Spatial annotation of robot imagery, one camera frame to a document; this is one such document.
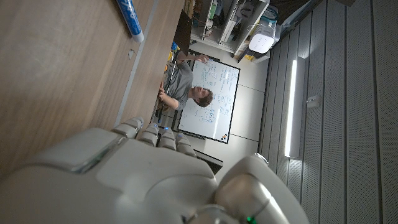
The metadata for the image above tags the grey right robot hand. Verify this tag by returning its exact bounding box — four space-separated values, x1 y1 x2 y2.
0 116 311 224

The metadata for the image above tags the person in grey t-shirt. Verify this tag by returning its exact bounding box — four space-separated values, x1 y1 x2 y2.
157 51 215 112

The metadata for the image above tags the black-framed whiteboard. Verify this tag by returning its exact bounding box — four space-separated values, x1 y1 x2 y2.
176 49 241 145

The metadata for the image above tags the black laptop screen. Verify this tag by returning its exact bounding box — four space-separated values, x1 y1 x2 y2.
172 9 193 57

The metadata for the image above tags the blue whiteboard marker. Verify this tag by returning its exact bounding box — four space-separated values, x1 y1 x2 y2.
116 0 146 44

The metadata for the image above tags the white storage shelf unit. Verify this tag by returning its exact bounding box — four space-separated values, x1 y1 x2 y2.
190 0 271 59

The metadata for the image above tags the white air purifier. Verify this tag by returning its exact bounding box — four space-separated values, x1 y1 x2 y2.
248 17 278 55

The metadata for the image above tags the small white ceiling sensor box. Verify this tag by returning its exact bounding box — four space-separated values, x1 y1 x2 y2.
305 95 321 109

